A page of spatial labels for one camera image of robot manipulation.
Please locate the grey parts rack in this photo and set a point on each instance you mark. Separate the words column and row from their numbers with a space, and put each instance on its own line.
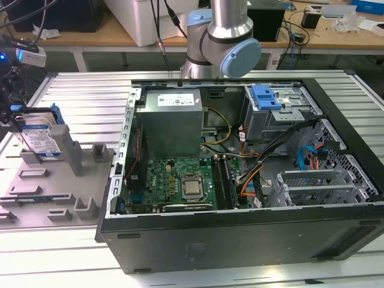
column 60, row 192

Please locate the wooden desk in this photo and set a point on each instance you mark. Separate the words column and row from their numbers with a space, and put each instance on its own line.
column 99, row 36

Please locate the white flat box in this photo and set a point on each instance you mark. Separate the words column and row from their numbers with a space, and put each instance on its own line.
column 336, row 12

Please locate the green RAM stick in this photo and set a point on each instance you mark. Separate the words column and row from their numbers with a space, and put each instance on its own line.
column 33, row 199

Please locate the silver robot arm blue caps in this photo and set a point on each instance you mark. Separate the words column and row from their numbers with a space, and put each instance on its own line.
column 228, row 24

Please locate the blue plastic drive latch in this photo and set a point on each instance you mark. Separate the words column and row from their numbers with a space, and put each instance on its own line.
column 265, row 99

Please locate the clear plastic bag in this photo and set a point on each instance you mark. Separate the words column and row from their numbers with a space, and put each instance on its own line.
column 348, row 24

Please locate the black case fan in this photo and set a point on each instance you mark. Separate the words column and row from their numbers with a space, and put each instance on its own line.
column 135, row 168

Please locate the black computer tower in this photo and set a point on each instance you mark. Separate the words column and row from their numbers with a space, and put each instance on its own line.
column 75, row 15

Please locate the small black box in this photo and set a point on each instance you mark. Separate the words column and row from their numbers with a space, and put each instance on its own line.
column 309, row 21

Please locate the crumpled white paper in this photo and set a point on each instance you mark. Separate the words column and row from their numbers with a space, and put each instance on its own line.
column 45, row 33

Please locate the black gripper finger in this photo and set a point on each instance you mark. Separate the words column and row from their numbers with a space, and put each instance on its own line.
column 15, row 123

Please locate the CPU socket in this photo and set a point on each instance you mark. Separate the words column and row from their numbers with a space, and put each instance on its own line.
column 193, row 198

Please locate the grey power supply unit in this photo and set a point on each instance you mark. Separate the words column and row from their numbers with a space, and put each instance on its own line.
column 171, row 132

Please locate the blue cardboard box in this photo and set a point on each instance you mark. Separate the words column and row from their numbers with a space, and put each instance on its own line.
column 369, row 6

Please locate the metal disk bay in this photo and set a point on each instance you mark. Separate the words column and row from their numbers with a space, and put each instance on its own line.
column 312, row 175

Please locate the large black box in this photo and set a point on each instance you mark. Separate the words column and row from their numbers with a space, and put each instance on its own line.
column 270, row 24

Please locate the white paper sheet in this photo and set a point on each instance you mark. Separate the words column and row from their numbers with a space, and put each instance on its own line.
column 372, row 24

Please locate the metal optical drive cage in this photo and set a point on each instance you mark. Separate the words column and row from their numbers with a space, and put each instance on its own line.
column 261, row 126

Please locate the black RAM slot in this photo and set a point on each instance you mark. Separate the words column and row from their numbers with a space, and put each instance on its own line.
column 227, row 183
column 217, row 183
column 222, row 183

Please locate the silver CPU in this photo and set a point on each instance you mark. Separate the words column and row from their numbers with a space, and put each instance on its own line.
column 193, row 187

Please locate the hard disk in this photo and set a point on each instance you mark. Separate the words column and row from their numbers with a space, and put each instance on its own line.
column 36, row 135

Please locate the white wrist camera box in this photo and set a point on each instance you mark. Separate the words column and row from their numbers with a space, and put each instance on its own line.
column 33, row 58

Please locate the white printer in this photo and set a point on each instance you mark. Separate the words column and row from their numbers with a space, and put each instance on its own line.
column 135, row 18

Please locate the black open PC case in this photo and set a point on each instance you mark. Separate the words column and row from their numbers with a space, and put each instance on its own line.
column 210, row 240

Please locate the green motherboard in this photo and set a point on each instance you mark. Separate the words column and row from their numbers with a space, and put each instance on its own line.
column 162, row 180

